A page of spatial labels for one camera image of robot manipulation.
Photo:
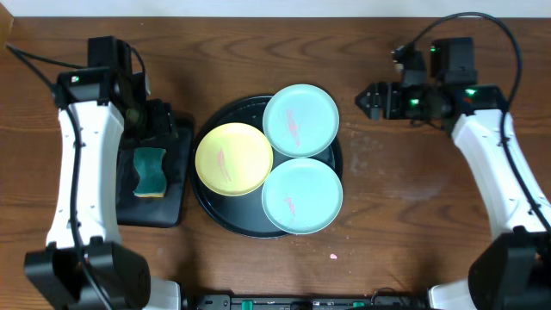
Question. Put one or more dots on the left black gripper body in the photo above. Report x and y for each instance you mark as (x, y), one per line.
(159, 125)

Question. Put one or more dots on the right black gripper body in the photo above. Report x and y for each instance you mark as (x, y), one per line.
(412, 102)

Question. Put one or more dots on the green yellow sponge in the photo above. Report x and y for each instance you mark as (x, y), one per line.
(148, 163)

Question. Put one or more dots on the yellow plate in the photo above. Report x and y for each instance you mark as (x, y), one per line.
(234, 159)

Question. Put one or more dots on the mint plate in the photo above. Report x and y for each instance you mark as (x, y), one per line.
(302, 196)
(301, 120)

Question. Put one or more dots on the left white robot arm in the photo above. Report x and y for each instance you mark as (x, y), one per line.
(84, 264)

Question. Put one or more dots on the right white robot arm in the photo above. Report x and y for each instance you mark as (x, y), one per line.
(514, 271)

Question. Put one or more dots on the black rectangular tray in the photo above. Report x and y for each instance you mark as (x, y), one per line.
(163, 211)

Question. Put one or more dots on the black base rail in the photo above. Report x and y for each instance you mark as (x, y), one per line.
(227, 302)

